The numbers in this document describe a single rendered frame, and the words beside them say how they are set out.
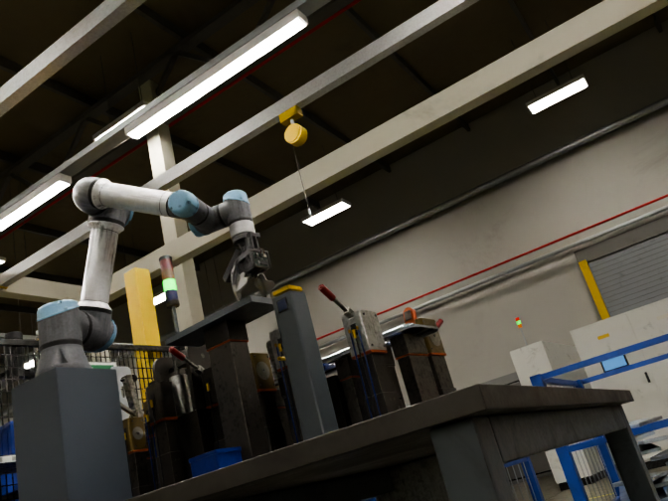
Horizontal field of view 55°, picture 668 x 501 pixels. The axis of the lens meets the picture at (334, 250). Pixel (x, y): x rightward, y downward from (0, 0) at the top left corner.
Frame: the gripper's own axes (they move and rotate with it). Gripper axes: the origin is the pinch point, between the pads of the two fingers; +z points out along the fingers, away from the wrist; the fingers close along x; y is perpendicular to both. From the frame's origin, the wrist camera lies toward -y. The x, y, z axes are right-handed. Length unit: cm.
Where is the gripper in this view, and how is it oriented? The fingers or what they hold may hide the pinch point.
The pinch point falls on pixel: (252, 302)
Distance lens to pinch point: 191.0
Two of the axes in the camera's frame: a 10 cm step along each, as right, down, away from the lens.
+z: 2.4, 9.0, -3.6
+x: 6.8, 1.0, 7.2
